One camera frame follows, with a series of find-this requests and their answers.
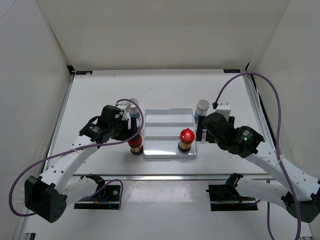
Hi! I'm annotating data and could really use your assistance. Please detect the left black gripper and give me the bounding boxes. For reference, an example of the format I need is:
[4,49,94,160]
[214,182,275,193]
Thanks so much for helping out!
[109,116,140,142]

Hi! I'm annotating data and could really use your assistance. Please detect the red-lid chili sauce jar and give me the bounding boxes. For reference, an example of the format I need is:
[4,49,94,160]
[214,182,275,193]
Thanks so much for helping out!
[128,134,144,155]
[178,128,196,152]

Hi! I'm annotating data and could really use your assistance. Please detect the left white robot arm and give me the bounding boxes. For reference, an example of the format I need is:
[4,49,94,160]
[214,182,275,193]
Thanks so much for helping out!
[24,99,143,223]

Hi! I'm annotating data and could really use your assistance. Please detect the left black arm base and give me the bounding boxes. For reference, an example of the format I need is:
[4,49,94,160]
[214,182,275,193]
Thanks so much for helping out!
[73,174,124,210]

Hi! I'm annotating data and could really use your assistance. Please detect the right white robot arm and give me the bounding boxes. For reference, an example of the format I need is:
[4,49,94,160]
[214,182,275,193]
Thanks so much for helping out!
[198,112,320,223]

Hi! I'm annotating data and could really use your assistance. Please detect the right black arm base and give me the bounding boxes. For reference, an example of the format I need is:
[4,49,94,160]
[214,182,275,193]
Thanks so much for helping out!
[206,173,258,212]

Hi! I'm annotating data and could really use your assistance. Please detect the right short white-lid jar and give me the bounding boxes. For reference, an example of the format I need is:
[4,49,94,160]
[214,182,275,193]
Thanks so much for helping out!
[201,129,207,140]

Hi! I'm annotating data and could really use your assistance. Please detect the short white-lid jar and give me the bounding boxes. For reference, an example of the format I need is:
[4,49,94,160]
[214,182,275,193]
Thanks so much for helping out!
[201,129,207,140]
[135,118,142,133]

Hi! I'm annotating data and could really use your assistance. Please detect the left short white-lid jar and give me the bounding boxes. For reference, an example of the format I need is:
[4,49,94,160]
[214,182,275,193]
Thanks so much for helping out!
[135,118,142,133]

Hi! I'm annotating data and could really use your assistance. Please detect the left tall silver-capped shaker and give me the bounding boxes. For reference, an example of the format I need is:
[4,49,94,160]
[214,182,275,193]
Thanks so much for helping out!
[128,98,141,119]

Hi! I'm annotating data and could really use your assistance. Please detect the tall silver-capped shaker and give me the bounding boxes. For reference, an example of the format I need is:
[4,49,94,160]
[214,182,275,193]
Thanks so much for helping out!
[194,99,210,122]
[128,98,141,119]

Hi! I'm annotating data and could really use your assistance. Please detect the right tall silver-capped shaker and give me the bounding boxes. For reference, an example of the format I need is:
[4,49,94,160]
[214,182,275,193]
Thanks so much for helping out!
[194,99,210,122]

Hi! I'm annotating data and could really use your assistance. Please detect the white divided organizer tray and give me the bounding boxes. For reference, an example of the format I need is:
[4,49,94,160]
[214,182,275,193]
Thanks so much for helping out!
[143,108,197,161]

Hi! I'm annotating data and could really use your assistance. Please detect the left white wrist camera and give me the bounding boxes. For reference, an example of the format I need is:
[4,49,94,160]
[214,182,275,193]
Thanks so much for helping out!
[115,101,131,120]

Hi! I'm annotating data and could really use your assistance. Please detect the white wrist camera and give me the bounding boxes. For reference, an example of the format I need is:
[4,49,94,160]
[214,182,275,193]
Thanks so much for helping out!
[115,101,131,120]
[215,101,231,121]

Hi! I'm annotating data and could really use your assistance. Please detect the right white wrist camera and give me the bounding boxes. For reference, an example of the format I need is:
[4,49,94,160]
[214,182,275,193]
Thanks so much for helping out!
[215,101,231,121]

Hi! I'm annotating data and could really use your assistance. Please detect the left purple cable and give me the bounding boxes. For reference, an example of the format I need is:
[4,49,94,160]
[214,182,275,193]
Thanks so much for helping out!
[8,98,145,217]

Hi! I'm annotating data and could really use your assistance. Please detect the purple cable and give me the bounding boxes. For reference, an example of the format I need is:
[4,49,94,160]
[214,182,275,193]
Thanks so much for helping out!
[212,72,301,240]
[8,98,145,217]

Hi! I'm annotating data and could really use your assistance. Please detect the aluminium front rail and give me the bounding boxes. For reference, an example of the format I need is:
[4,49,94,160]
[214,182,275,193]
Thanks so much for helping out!
[71,173,274,181]

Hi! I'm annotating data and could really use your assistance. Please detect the aluminium rail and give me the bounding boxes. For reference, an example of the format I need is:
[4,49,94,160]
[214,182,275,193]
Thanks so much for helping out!
[12,64,76,240]
[71,173,274,181]
[243,74,276,150]

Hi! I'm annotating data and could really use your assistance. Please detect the aluminium right rail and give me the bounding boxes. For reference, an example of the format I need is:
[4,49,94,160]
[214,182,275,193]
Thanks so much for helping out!
[243,74,276,150]

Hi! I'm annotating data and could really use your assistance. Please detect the aluminium left rail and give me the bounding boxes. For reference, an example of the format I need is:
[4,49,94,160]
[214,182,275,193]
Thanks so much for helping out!
[12,64,76,240]

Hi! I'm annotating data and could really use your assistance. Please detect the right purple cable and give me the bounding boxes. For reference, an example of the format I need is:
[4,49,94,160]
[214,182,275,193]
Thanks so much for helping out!
[212,72,301,240]

